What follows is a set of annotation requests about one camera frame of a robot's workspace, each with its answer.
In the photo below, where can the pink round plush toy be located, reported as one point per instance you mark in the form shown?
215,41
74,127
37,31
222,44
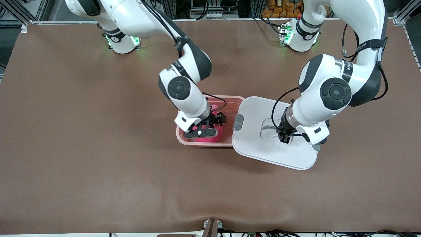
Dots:
207,140

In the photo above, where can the background electronics rack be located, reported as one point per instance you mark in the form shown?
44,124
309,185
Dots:
210,14

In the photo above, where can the white plastic box lid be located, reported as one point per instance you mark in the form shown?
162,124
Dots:
256,148

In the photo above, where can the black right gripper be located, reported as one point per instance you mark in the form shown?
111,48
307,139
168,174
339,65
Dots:
217,118

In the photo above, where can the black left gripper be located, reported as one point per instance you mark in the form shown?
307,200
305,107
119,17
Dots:
283,132

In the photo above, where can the brown camera mount bracket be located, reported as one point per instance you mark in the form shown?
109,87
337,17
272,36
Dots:
212,228

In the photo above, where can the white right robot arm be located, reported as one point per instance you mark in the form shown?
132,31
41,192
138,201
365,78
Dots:
184,89

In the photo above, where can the orange packaged goods pile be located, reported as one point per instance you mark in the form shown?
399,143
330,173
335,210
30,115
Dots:
283,10

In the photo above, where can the brown table mat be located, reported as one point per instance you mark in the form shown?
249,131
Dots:
98,181

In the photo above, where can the aluminium frame profile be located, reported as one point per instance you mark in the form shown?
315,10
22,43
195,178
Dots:
23,29
403,16

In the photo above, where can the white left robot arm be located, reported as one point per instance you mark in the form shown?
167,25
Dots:
329,92

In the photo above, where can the pink translucent storage box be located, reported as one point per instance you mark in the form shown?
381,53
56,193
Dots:
232,105

